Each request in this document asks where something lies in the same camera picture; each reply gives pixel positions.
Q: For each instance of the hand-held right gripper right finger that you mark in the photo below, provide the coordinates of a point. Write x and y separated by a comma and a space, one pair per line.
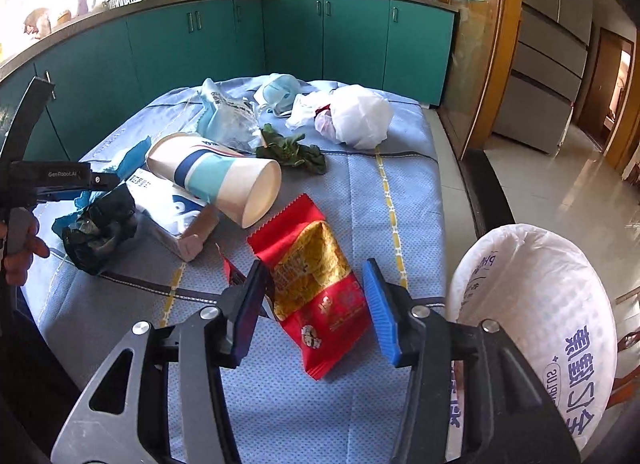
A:
380, 314

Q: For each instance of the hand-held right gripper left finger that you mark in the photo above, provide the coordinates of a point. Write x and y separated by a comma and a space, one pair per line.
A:
249, 301

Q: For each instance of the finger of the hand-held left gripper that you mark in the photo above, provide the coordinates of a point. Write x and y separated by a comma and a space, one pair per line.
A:
106, 180

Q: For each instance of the black plastic bag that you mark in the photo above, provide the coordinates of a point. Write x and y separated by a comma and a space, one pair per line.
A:
105, 216

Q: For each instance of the red snack packet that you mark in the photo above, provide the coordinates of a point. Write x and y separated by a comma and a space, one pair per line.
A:
340, 304

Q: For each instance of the striped paper cup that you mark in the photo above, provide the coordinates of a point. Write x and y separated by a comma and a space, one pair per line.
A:
215, 173

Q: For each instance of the white printed plastic bag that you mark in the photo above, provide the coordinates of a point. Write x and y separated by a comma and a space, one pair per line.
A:
530, 294

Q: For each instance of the green vegetable leaves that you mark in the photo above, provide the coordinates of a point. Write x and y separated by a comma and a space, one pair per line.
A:
287, 148

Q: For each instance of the white tissue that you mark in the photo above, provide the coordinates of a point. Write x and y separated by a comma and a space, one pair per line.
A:
302, 111

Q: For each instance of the person's left hand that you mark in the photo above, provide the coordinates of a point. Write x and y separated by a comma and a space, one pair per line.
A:
17, 266

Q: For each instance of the blue plastic scrap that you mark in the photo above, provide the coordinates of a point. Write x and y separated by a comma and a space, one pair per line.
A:
132, 158

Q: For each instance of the white carton box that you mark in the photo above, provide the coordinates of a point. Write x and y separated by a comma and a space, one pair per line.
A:
160, 206

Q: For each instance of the blue checked tablecloth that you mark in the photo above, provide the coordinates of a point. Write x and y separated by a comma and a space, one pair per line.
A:
350, 189

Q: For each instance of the clear blue plastic wrapper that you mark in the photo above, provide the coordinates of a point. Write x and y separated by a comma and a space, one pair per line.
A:
225, 116

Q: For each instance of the teal kitchen cabinet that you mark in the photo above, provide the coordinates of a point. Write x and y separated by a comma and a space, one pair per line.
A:
200, 43

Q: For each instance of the blue face mask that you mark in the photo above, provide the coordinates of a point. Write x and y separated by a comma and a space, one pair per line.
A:
277, 91

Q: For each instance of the plain white plastic bag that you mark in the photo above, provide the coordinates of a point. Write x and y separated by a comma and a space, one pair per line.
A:
362, 116

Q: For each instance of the wooden framed glass door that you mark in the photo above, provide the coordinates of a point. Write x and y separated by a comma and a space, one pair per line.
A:
475, 43

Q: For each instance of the brown wooden door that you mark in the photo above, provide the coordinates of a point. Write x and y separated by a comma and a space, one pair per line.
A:
597, 88

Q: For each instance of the grey refrigerator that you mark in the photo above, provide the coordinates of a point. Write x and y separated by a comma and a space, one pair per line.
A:
545, 43

